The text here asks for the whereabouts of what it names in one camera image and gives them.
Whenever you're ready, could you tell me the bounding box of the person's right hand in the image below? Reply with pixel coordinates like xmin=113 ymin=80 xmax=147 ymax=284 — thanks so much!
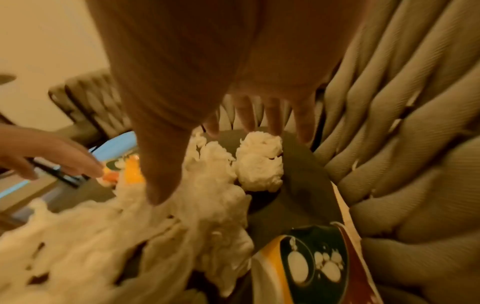
xmin=85 ymin=0 xmax=370 ymax=206

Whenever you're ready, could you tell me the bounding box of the person's left hand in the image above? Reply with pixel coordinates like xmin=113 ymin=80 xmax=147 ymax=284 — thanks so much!
xmin=0 ymin=123 xmax=106 ymax=181

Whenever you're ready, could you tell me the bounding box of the black pen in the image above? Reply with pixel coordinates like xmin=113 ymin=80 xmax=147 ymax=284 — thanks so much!
xmin=27 ymin=157 xmax=92 ymax=188

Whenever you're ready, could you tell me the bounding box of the light blue flat panel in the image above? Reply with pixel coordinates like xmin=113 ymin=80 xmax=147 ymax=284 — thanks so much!
xmin=91 ymin=130 xmax=139 ymax=163

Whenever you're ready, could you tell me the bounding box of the orange yellow printed package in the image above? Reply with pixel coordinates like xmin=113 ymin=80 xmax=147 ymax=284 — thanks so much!
xmin=98 ymin=153 xmax=148 ymax=187

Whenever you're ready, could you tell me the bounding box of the white crumpled paper ball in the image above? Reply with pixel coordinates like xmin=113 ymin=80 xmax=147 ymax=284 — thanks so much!
xmin=233 ymin=130 xmax=285 ymax=193

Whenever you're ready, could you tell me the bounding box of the white crumpled tissue paper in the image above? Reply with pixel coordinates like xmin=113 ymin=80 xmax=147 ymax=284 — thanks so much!
xmin=0 ymin=132 xmax=257 ymax=304

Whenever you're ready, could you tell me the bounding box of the printed paw ornament gift bag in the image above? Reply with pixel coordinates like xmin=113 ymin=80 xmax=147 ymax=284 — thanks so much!
xmin=248 ymin=222 xmax=384 ymax=304

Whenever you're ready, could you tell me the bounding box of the beige woven rope chair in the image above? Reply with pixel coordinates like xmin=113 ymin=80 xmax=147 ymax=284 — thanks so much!
xmin=48 ymin=69 xmax=134 ymax=141
xmin=215 ymin=0 xmax=480 ymax=304

